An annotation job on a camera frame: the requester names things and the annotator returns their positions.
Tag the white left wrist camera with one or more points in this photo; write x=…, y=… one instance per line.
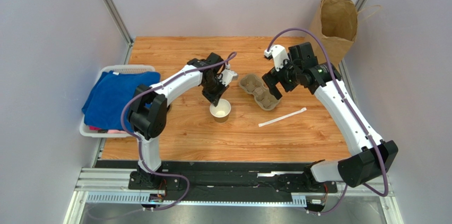
x=228, y=75

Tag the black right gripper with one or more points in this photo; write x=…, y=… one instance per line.
x=277, y=78

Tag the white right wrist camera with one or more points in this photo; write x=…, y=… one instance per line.
x=278, y=54

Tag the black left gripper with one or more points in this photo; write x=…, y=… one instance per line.
x=214, y=98

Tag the aluminium frame rail front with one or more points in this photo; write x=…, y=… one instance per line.
x=102, y=196

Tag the white plastic basket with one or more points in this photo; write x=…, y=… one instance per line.
x=122, y=69

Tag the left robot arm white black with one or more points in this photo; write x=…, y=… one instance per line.
x=145, y=115

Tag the blue folded cloth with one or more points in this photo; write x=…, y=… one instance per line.
x=109, y=96

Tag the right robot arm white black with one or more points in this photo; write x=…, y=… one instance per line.
x=371, y=156

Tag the grey pulp cup carrier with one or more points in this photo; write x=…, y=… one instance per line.
x=255, y=86

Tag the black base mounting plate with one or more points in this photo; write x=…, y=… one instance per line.
x=235, y=182

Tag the white paper wrapped straw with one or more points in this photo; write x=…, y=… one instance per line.
x=282, y=117

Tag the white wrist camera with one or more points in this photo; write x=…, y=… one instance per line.
x=228, y=75
x=278, y=54

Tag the brown paper bag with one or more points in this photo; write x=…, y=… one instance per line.
x=335, y=24

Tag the brown paper coffee cup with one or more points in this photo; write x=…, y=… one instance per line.
x=221, y=111

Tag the pink cloth in basket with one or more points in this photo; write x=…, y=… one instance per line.
x=104, y=131

